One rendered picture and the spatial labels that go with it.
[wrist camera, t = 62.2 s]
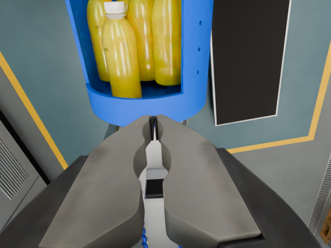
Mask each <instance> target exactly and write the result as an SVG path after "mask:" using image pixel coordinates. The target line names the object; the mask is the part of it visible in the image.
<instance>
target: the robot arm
mask: <svg viewBox="0 0 331 248"><path fill-rule="evenodd" d="M154 128H155V133H156V141H157V140H158V141H159V142H160V143H161V151H162V165H163V167H164V168H165V169H166V170H167V171H168V174H167V176H166V177H165V179H164V180H163V196H164V212H165V229H166V234H167V236H168V238H169V239H170V240H171V241H172V242H174V243H176V244H178V245H179V246H181V247H183V248H322V246H321V245H320V243H319V242H318V241H317V239H316V238H315V236H314V235H313V234H312V232H311V231H310V230H309V228H308V227H307V226H306V224H305V223H304V222H303V221H302V220H301V218H300V217H299V216H298V215H297V214H296V213H295V211H294V210H293V209H292V208H291V207H290V206H289V205H288V204H287V203H286V202H285V201H284V200H283V199H282V198H281V197H280V196H279V195H278V194H277V193H276V192H275V191H274V190H272V189H271V188H270V187H269V186H268V185H267V184H266V183H264V182H263V181H262V180H261V179H260V178H259V177H257V176H256V175H255V174H254V173H253V172H252V171H250V170H249V169H248V168H247V167H246V166H245V165H243V164H242V163H241V162H240V161H239V160H238V159H236V158H235V157H234V156H233V155H232V154H231V153H229V152H228V151H227V150H226V149H225V148H217V147H216V146H215V145H214V144H212V143H211V142H210V141H209V140H208V139H206V138H205V137H204V136H202V135H201V134H199V133H197V132H196V131H194V130H192V129H190V128H189V127H187V126H185V125H183V124H181V123H179V122H177V121H175V120H173V119H171V118H169V117H167V116H165V115H163V114H159V115H156V116H151V115H144V116H141V117H140V118H138V119H136V120H135V121H133V122H131V123H130V124H128V125H126V126H125V127H123V128H122V129H120V130H118V131H117V132H115V133H113V134H112V135H110V136H109V137H107V138H106V139H105V140H103V141H102V142H101V143H100V144H99V145H97V146H96V147H95V148H94V149H93V150H92V151H91V152H90V153H89V154H88V155H80V156H79V157H78V158H77V159H76V160H75V161H74V162H73V163H72V164H71V165H70V166H68V167H67V168H66V169H65V170H64V171H63V172H62V173H61V174H60V175H59V176H58V177H57V178H55V179H54V180H53V181H52V182H51V183H50V184H49V185H48V186H47V187H46V188H45V189H44V190H42V191H41V192H40V193H39V194H38V195H37V196H36V197H35V198H34V199H33V200H32V201H31V202H30V203H28V204H27V205H26V206H25V207H24V208H23V209H22V210H21V211H20V212H19V213H18V214H17V215H16V216H15V217H14V219H13V220H12V221H11V222H10V223H9V224H8V225H7V226H6V227H5V228H4V230H3V231H2V232H1V233H0V248H131V247H133V246H134V245H135V244H137V243H138V242H139V241H140V239H141V237H142V235H143V226H144V214H145V209H144V202H143V196H142V189H141V182H140V180H139V177H140V175H141V173H142V171H143V170H144V169H145V168H146V166H147V156H146V148H147V146H148V145H149V144H150V142H151V141H153V140H154Z"/></svg>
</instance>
